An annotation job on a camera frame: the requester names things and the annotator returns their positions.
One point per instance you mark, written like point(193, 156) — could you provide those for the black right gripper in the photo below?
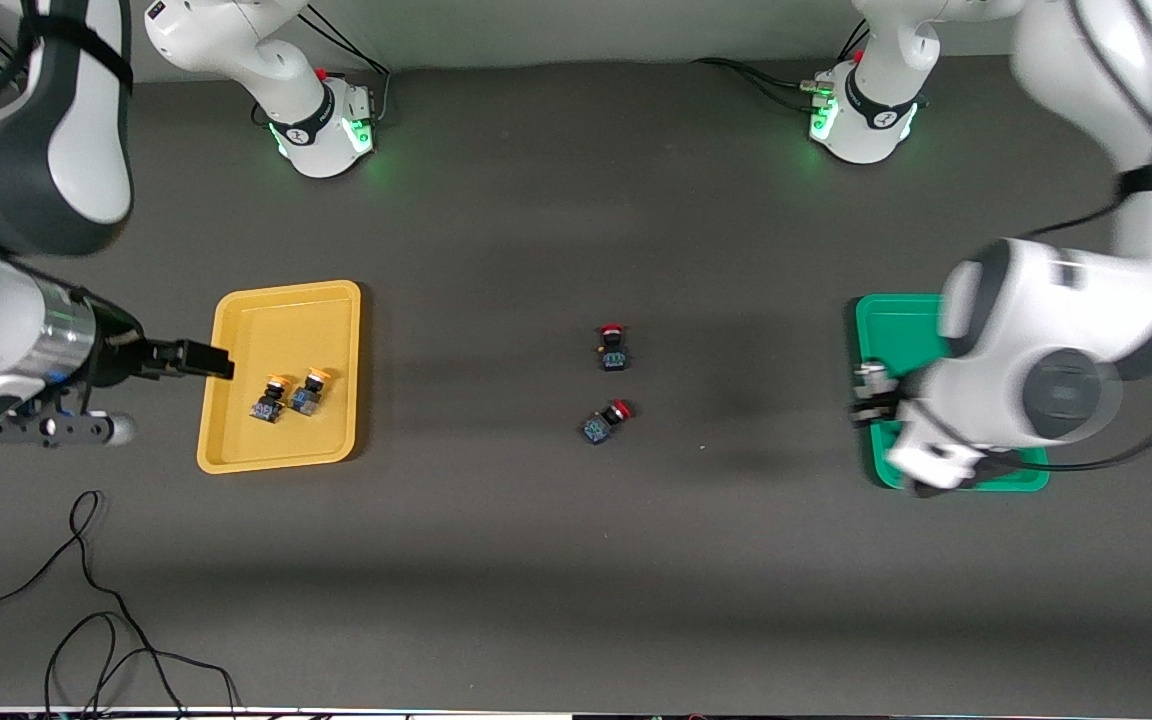
point(118, 350)

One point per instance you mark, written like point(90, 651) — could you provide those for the yellow push button switch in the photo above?
point(268, 405)
point(306, 398)

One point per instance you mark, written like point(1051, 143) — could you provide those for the yellow plastic tray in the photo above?
point(281, 320)

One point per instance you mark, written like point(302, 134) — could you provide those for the green plastic tray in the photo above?
point(896, 330)

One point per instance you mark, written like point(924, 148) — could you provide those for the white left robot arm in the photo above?
point(1036, 330)

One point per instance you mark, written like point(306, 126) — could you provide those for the red push button switch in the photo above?
point(614, 358)
point(596, 430)

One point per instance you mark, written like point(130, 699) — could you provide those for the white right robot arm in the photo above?
point(36, 130)

